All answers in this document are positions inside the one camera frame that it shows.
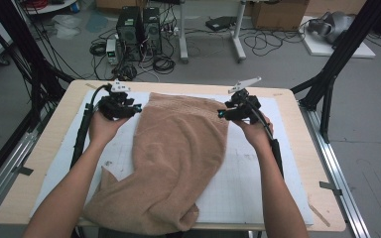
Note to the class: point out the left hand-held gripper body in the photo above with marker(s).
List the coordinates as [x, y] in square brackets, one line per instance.
[112, 105]

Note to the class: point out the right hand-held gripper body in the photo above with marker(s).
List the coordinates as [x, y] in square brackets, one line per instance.
[244, 107]

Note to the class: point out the brown towel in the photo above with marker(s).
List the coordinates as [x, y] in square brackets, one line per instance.
[178, 148]

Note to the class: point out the person's left hand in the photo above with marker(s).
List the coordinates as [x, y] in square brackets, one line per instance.
[104, 130]

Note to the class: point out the person's right hand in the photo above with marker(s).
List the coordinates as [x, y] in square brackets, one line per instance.
[256, 132]

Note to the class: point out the white power supply unit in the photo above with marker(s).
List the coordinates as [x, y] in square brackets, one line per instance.
[112, 51]

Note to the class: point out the large black computer tower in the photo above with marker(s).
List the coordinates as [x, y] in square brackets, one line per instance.
[129, 29]

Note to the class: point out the slim black computer tower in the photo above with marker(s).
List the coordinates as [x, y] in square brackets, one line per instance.
[152, 29]

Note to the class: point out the white grid mat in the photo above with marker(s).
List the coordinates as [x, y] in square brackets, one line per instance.
[261, 185]

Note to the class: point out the black flat device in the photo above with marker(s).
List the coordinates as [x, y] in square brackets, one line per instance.
[220, 23]

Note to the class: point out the white floor board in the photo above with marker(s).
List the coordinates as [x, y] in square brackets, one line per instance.
[320, 48]

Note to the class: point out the brown cardboard box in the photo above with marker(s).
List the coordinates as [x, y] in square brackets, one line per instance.
[278, 15]

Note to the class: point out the black tape piece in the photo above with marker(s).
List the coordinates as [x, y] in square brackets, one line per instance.
[25, 170]

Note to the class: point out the white round table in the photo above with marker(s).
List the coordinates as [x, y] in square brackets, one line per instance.
[53, 6]

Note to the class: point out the grey tape piece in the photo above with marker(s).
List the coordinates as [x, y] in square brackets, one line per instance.
[330, 187]

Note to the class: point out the grey rounded device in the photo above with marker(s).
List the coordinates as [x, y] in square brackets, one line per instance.
[335, 24]

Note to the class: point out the thin wooden stick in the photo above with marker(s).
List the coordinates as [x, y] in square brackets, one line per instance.
[319, 214]

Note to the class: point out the white table frame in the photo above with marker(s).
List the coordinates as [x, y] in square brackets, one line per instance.
[183, 33]

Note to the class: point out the aluminium rail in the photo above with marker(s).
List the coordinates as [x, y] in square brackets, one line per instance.
[327, 158]
[20, 148]

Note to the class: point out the black frame strut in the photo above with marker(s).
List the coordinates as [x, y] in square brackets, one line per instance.
[344, 49]

